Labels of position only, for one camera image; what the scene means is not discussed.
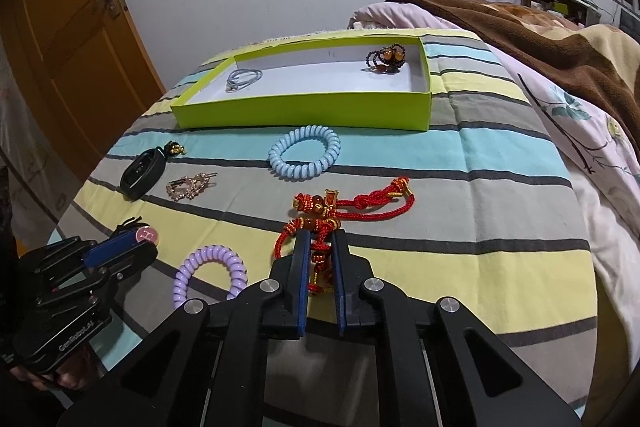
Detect pink bead with black cord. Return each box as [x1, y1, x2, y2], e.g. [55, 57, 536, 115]
[117, 216, 159, 246]

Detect wooden door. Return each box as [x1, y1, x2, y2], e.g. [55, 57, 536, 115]
[0, 0, 168, 188]

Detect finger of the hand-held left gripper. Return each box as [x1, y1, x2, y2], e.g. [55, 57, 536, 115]
[37, 242, 159, 309]
[20, 226, 140, 289]

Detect person's left hand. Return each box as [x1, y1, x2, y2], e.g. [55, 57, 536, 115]
[10, 346, 102, 391]

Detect rhinestone hair clip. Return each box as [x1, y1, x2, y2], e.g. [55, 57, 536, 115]
[166, 172, 218, 204]

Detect green cardboard box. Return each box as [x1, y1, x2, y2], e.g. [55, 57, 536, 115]
[171, 34, 432, 131]

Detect purple spiral hair tie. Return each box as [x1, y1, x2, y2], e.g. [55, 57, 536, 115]
[172, 245, 249, 310]

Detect blue spiral hair tie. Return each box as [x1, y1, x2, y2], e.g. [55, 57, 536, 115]
[268, 125, 341, 181]

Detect red rope beaded charm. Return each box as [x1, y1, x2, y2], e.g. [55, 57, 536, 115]
[274, 177, 413, 295]

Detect white fuzzy mat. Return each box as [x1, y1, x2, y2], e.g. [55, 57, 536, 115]
[250, 27, 353, 45]

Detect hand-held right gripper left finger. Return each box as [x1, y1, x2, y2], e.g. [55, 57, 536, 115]
[57, 230, 310, 427]

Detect pink floral quilt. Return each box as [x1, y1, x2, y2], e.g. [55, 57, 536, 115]
[352, 2, 640, 408]

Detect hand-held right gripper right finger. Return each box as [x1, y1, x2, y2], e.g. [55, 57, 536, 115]
[331, 230, 583, 427]

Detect dark beaded amber bracelet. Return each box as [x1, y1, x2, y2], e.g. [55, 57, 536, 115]
[365, 45, 407, 74]

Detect grey elastic hair tie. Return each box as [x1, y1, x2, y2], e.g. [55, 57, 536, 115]
[226, 68, 264, 94]

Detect black chair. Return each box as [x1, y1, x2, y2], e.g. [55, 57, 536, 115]
[617, 9, 640, 38]

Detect brown fleece blanket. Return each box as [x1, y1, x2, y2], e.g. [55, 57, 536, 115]
[385, 0, 640, 158]

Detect black bracelet with gold charm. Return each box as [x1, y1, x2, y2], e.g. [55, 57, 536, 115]
[120, 140, 188, 201]

